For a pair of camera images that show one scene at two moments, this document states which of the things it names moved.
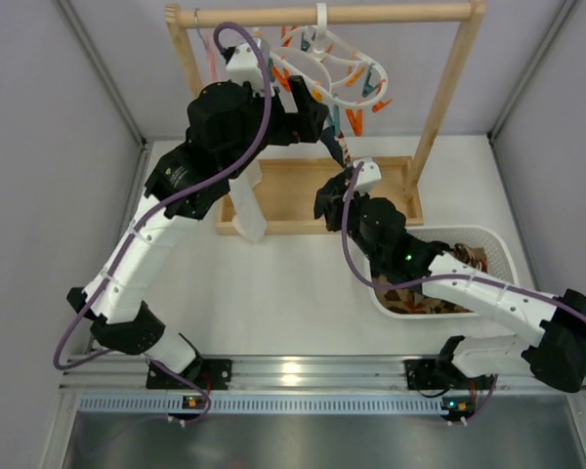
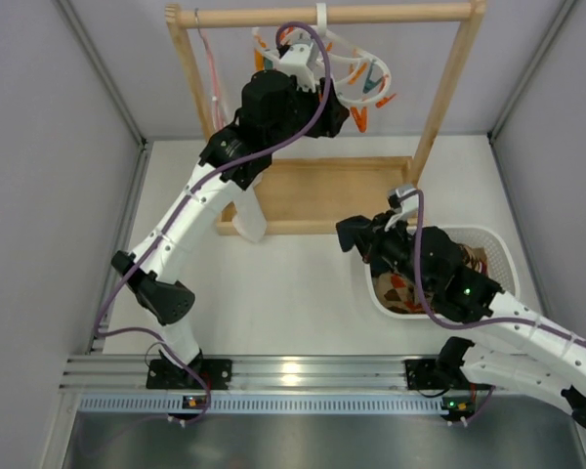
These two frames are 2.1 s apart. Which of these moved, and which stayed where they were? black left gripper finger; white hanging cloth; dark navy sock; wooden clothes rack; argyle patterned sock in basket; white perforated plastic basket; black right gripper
Moved: dark navy sock; black left gripper finger; black right gripper
Stayed: argyle patterned sock in basket; white hanging cloth; white perforated plastic basket; wooden clothes rack
